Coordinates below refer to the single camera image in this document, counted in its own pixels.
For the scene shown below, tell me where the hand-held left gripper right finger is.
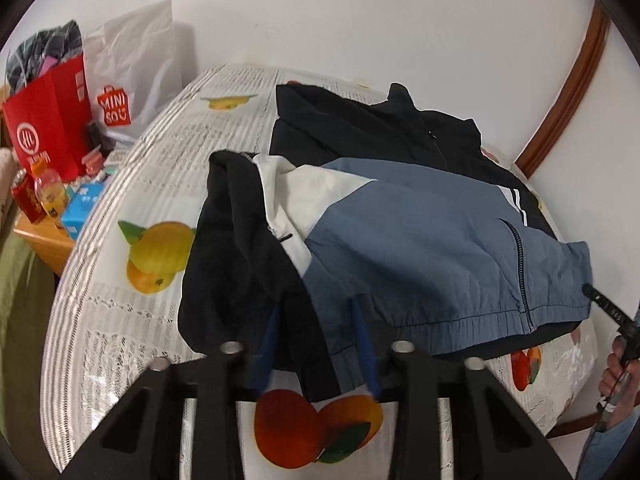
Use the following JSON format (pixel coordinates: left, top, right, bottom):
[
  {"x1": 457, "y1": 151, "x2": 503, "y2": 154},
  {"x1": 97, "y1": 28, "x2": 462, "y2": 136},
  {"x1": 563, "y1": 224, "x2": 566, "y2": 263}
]
[{"x1": 350, "y1": 300, "x2": 573, "y2": 480}]

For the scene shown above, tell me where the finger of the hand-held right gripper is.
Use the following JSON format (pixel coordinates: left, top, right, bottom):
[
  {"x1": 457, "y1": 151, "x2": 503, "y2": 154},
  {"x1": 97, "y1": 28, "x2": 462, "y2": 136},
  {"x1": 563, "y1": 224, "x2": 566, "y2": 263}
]
[{"x1": 582, "y1": 284, "x2": 631, "y2": 332}]

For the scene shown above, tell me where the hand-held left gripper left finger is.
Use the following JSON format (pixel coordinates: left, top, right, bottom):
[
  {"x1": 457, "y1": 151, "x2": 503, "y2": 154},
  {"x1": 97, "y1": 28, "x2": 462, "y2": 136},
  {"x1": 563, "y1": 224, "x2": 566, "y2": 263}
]
[{"x1": 60, "y1": 305, "x2": 281, "y2": 480}]

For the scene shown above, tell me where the black white blue jacket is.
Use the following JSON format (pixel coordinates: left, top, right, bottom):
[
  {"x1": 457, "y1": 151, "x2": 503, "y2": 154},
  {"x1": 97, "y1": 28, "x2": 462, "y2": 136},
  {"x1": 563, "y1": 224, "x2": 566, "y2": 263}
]
[{"x1": 177, "y1": 82, "x2": 593, "y2": 403}]

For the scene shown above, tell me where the person's right forearm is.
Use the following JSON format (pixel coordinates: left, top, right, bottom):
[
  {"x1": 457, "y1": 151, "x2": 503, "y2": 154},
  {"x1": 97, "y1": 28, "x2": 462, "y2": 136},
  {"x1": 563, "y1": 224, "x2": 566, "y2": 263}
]
[{"x1": 575, "y1": 395, "x2": 640, "y2": 480}]

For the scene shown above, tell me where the person's right hand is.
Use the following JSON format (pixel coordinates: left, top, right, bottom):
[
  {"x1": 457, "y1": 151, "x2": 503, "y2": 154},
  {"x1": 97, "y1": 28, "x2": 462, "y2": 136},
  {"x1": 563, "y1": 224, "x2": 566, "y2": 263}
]
[{"x1": 599, "y1": 335, "x2": 637, "y2": 413}]

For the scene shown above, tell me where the fruit print tablecloth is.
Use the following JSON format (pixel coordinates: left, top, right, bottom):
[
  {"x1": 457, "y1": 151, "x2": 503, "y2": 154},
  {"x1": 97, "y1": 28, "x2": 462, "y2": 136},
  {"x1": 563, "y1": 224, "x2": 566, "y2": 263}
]
[{"x1": 42, "y1": 62, "x2": 601, "y2": 480}]

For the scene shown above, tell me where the blue carton box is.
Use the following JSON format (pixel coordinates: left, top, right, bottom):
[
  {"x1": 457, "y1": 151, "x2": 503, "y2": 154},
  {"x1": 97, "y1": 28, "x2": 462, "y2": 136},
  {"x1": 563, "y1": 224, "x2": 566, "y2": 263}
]
[{"x1": 61, "y1": 182, "x2": 108, "y2": 241}]

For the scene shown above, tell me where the white remote control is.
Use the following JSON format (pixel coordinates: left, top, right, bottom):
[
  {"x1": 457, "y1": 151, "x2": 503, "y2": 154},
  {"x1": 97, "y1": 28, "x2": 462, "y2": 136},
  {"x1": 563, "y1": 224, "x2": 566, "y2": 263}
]
[{"x1": 102, "y1": 149, "x2": 132, "y2": 181}]

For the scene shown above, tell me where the green bedsheet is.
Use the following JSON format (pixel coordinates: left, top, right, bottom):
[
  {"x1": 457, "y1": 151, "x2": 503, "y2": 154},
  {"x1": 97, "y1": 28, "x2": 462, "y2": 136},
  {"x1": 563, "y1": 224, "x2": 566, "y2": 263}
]
[{"x1": 0, "y1": 200, "x2": 56, "y2": 461}]

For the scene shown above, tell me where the wooden nightstand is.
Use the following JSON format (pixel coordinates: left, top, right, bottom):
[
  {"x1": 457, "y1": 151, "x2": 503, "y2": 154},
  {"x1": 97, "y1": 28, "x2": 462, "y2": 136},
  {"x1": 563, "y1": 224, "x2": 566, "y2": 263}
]
[{"x1": 14, "y1": 210, "x2": 76, "y2": 277}]

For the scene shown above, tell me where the orange drink bottle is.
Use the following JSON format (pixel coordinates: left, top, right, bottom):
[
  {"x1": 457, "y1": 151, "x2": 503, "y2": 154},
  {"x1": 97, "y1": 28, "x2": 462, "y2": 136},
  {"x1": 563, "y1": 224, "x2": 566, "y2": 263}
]
[{"x1": 32, "y1": 166, "x2": 68, "y2": 221}]

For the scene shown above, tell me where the small black object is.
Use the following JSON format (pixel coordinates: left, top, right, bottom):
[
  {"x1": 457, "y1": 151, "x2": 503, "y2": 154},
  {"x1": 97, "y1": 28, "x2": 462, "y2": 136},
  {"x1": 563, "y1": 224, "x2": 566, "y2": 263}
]
[{"x1": 86, "y1": 121, "x2": 115, "y2": 153}]

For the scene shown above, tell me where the red drink can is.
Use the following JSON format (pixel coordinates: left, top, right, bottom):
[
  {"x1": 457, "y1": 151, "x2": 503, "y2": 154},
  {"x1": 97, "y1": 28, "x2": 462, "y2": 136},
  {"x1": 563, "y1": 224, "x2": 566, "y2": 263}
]
[{"x1": 11, "y1": 169, "x2": 43, "y2": 223}]

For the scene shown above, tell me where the red paper bag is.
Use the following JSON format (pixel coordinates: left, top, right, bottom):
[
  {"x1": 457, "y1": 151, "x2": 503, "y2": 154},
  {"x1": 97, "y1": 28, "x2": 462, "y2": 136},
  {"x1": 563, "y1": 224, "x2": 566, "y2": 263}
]
[{"x1": 2, "y1": 55, "x2": 93, "y2": 181}]

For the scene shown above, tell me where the white plastic shopping bag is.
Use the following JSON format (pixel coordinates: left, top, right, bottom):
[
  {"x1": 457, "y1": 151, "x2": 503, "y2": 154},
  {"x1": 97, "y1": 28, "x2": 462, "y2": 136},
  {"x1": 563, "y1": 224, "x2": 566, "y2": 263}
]
[{"x1": 82, "y1": 0, "x2": 183, "y2": 146}]

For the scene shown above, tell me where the grey plaid cloth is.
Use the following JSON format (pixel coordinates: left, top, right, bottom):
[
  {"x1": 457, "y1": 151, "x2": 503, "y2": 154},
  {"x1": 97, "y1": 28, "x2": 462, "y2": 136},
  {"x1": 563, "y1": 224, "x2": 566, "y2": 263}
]
[{"x1": 5, "y1": 20, "x2": 83, "y2": 96}]

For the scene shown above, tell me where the brown wooden door frame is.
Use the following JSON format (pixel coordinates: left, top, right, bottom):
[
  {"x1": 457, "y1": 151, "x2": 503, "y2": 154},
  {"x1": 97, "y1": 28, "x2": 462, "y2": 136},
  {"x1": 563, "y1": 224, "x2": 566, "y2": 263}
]
[{"x1": 514, "y1": 0, "x2": 611, "y2": 178}]

